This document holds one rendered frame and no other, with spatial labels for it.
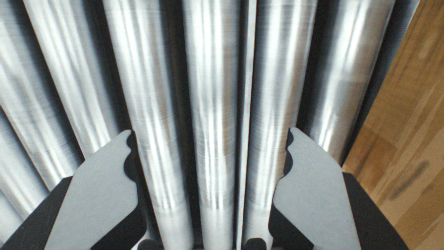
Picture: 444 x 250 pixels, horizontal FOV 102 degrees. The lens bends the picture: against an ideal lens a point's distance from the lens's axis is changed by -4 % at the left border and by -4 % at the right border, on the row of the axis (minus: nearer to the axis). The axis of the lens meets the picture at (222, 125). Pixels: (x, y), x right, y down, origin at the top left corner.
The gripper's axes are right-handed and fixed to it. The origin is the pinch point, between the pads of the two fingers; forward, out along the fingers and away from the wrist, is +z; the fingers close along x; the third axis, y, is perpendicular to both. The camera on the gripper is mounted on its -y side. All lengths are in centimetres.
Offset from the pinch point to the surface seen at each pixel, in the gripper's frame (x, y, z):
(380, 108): 15.2, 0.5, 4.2
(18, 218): -30.2, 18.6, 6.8
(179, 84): -5.7, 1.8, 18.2
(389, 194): 14.5, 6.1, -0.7
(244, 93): 2.9, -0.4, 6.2
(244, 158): 3.2, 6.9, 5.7
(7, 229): -31.2, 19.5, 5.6
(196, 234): -3.9, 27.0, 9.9
